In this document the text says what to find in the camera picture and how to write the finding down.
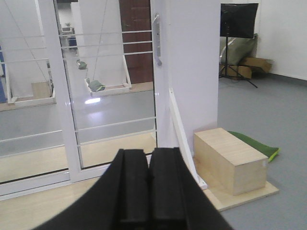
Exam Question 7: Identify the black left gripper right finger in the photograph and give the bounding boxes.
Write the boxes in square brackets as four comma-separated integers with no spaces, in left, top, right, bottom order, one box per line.
[149,148,232,230]

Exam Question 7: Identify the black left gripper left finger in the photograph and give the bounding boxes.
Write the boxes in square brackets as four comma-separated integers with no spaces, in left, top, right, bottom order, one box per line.
[36,149,149,230]

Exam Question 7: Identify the silver door handle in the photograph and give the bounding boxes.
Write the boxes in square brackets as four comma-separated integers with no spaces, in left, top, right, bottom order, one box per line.
[152,13,162,67]

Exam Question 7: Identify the brown wooden door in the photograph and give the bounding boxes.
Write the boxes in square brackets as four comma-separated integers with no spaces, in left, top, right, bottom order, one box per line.
[119,0,154,84]

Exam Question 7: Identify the white diagonal brace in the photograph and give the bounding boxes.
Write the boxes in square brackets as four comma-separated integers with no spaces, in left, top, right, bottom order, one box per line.
[169,88,208,190]

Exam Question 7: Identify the plywood box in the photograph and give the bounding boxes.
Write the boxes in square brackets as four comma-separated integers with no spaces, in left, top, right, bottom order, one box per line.
[194,128,268,196]

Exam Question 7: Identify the plywood base platform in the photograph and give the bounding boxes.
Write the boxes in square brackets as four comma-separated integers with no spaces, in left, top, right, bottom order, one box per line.
[0,134,280,230]

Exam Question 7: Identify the fixed white glass panel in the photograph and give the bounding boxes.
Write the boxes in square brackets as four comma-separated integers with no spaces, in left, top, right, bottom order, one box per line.
[0,0,68,199]

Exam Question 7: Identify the green sandbag by box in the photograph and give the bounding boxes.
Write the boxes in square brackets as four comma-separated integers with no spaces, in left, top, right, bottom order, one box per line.
[228,131,280,163]

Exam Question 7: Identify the green sandbag in tray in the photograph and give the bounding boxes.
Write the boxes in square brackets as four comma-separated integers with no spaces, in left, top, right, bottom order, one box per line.
[89,80,106,92]

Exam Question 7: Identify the black light tripod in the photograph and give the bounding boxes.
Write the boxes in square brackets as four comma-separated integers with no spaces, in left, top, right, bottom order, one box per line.
[218,36,258,88]

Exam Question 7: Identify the far green sandbag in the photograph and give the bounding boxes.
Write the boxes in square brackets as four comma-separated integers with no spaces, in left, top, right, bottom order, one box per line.
[76,59,87,70]

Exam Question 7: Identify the cardboard boxes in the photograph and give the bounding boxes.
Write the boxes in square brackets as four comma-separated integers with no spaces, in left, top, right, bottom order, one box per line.
[219,57,272,79]

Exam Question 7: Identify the large olive green sack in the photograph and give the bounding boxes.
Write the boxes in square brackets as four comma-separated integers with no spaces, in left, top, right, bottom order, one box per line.
[219,34,258,66]

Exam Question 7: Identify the black softbox light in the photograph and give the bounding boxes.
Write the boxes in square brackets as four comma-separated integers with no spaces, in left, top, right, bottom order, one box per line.
[220,3,259,38]

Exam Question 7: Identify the white wooden base frame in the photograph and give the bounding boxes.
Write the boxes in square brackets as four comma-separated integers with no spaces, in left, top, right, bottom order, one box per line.
[84,55,132,97]

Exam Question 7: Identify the white wall panel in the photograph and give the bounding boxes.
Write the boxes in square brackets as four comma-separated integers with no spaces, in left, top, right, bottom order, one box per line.
[166,0,220,150]

